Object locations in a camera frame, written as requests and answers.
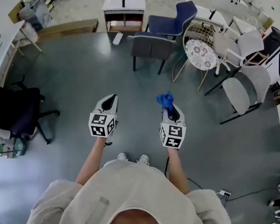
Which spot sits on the long wooden board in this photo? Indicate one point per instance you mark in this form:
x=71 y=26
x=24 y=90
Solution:
x=69 y=29

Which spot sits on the grey chair with black frame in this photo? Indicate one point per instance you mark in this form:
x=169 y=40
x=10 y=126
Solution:
x=236 y=94

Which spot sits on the white cabinet with wooden shelves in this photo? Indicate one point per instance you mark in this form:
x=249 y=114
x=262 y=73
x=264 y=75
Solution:
x=125 y=3

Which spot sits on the brown cardboard panel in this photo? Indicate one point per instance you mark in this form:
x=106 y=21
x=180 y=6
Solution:
x=14 y=13

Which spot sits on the white table with black post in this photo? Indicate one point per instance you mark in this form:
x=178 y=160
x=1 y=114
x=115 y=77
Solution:
x=204 y=14

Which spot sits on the small white power strip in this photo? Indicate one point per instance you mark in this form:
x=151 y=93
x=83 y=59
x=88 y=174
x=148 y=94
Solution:
x=224 y=193

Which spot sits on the person's white shoe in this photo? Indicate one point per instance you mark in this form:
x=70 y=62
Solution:
x=143 y=159
x=123 y=156

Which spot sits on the person's left white shoe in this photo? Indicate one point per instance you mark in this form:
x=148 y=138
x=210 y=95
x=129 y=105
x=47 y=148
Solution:
x=123 y=156

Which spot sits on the long white power strip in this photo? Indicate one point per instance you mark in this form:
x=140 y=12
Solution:
x=117 y=38

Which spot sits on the floral round cushion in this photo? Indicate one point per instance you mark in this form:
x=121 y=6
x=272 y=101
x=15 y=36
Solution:
x=200 y=55

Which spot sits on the black office chair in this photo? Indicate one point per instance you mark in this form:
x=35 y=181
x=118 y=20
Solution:
x=20 y=111

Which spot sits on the white swivel armchair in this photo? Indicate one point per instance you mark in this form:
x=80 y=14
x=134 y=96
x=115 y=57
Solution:
x=249 y=41

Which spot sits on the person's left forearm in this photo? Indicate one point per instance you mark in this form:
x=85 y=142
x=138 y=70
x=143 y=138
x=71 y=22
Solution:
x=91 y=161

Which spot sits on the grey marbled panel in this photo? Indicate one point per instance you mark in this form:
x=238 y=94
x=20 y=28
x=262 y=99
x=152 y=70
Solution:
x=36 y=13

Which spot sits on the blue cloth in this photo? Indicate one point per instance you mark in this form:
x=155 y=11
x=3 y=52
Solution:
x=165 y=101

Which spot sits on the white desk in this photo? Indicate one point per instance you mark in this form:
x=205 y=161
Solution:
x=7 y=37

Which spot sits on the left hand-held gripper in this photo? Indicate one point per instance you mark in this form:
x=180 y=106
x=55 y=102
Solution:
x=101 y=124

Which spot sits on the person's right forearm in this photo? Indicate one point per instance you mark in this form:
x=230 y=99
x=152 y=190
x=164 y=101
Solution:
x=176 y=171

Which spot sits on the small white table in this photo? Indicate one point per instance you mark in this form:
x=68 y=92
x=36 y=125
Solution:
x=243 y=23

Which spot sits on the person's right white shoe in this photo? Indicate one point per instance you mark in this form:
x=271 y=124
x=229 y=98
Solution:
x=143 y=159

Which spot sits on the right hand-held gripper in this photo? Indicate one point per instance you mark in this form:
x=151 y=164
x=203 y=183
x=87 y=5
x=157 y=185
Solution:
x=174 y=136

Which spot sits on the navy shell chair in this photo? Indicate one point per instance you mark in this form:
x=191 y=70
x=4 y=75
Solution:
x=168 y=24

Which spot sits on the person's beige sweatshirt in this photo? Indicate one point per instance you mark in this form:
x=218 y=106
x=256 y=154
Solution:
x=144 y=187

